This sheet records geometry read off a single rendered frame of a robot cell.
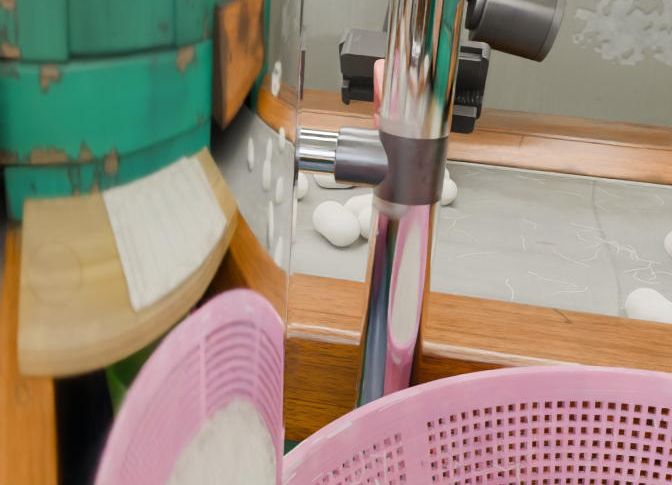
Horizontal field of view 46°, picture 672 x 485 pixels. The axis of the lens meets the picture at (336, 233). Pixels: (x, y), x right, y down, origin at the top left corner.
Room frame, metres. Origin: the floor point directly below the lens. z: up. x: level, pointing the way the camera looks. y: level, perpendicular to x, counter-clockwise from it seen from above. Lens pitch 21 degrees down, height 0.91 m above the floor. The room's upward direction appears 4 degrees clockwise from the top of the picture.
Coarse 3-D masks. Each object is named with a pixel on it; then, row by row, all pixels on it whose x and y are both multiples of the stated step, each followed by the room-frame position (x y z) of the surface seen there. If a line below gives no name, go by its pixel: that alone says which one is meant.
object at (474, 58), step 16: (352, 32) 0.56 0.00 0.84; (368, 32) 0.56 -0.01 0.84; (384, 32) 0.56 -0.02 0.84; (464, 48) 0.54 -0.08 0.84; (480, 48) 0.54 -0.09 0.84; (464, 64) 0.54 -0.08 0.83; (480, 64) 0.54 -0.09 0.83; (352, 80) 0.58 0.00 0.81; (368, 80) 0.58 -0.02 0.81; (464, 80) 0.56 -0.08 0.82; (480, 80) 0.56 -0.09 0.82; (352, 96) 0.58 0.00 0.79; (368, 96) 0.58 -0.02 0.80; (480, 96) 0.57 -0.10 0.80; (480, 112) 0.57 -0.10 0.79
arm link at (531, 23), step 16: (496, 0) 0.61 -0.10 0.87; (512, 0) 0.61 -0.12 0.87; (528, 0) 0.61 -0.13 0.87; (544, 0) 0.61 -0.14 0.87; (560, 0) 0.61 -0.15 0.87; (480, 16) 0.62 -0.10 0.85; (496, 16) 0.61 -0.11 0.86; (512, 16) 0.61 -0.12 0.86; (528, 16) 0.61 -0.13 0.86; (544, 16) 0.61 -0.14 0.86; (560, 16) 0.61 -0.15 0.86; (480, 32) 0.61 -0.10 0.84; (496, 32) 0.61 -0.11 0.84; (512, 32) 0.61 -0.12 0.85; (528, 32) 0.61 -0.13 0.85; (544, 32) 0.61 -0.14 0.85; (496, 48) 0.62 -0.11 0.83; (512, 48) 0.62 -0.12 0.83; (528, 48) 0.61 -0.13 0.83; (544, 48) 0.61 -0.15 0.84
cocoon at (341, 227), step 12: (324, 204) 0.44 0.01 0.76; (336, 204) 0.44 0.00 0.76; (324, 216) 0.43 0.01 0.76; (336, 216) 0.42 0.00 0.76; (348, 216) 0.42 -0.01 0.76; (324, 228) 0.42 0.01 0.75; (336, 228) 0.41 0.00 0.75; (348, 228) 0.42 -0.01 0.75; (336, 240) 0.42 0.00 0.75; (348, 240) 0.42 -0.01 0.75
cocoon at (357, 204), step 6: (354, 198) 0.46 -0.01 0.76; (360, 198) 0.45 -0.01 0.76; (366, 198) 0.46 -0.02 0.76; (348, 204) 0.45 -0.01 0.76; (354, 204) 0.45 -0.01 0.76; (360, 204) 0.45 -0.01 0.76; (366, 204) 0.45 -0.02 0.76; (348, 210) 0.45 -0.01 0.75; (354, 210) 0.45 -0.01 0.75; (360, 210) 0.45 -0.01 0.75
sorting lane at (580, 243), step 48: (336, 192) 0.52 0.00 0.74; (480, 192) 0.54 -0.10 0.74; (528, 192) 0.55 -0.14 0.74; (576, 192) 0.56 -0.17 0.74; (624, 192) 0.57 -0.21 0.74; (480, 240) 0.45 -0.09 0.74; (528, 240) 0.46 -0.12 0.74; (576, 240) 0.46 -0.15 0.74; (624, 240) 0.47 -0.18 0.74; (432, 288) 0.37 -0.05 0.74; (480, 288) 0.38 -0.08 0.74; (528, 288) 0.38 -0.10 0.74; (576, 288) 0.39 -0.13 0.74; (624, 288) 0.39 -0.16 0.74
